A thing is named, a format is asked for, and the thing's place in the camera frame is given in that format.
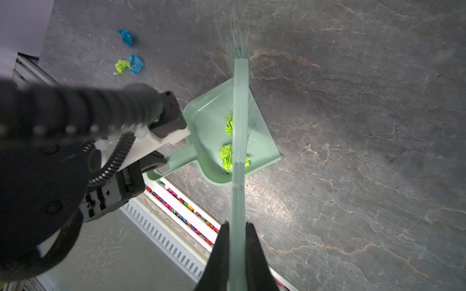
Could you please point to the white vented cable duct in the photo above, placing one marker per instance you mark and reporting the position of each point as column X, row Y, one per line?
column 152, row 224

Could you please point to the green scraps front centre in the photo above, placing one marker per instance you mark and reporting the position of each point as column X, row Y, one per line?
column 226, row 151

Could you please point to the mint green dustpan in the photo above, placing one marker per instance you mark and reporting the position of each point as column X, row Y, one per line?
column 206, row 119

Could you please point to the mint green hand brush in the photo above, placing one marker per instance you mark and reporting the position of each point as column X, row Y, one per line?
column 237, row 50

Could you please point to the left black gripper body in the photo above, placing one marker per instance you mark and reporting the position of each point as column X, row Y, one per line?
column 125, row 185

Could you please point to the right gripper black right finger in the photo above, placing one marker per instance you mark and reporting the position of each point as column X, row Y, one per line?
column 258, row 275

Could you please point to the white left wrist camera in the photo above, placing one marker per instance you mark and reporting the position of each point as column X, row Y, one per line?
column 171, row 128

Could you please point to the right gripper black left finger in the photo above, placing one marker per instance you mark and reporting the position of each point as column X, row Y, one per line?
column 215, row 276

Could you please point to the aluminium front rail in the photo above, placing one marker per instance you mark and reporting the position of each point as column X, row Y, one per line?
column 195, row 224

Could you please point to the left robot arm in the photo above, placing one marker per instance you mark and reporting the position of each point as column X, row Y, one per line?
column 56, row 144

